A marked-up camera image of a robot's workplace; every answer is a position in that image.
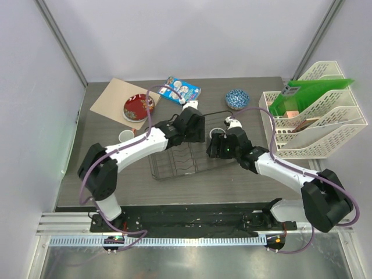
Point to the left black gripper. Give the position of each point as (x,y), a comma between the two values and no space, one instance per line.
(199,136)

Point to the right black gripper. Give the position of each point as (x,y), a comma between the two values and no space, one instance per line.
(218,139)

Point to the grey mug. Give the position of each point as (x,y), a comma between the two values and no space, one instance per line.
(216,130)

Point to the blue red patterned bowl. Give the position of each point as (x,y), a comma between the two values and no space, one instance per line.
(237,99)

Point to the dark red plate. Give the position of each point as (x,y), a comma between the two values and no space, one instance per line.
(135,108)

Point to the pink mug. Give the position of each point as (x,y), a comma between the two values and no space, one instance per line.
(127,135)

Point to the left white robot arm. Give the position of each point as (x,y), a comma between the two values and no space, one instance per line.
(101,165)

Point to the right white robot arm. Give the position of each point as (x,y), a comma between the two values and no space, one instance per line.
(324,201)

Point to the blue picture box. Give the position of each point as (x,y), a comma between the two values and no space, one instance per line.
(188,91)

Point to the brown items in organizer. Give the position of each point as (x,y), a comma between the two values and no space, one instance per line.
(303,124)

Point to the green plastic folder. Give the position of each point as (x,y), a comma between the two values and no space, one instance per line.
(300,94)

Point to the beige board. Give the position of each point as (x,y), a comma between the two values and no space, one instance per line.
(111,102)

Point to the white file organizer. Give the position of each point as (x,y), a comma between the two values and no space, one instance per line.
(340,120)

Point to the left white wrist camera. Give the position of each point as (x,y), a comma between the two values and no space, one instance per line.
(190,104)

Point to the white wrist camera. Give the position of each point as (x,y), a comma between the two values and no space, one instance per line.
(231,122)
(190,104)

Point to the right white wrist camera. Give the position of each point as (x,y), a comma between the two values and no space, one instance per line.
(231,122)

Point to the black wire dish rack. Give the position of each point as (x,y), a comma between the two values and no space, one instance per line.
(190,158)

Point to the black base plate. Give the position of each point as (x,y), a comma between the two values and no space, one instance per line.
(208,220)

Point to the white slotted cable duct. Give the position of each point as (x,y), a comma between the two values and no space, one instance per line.
(111,240)

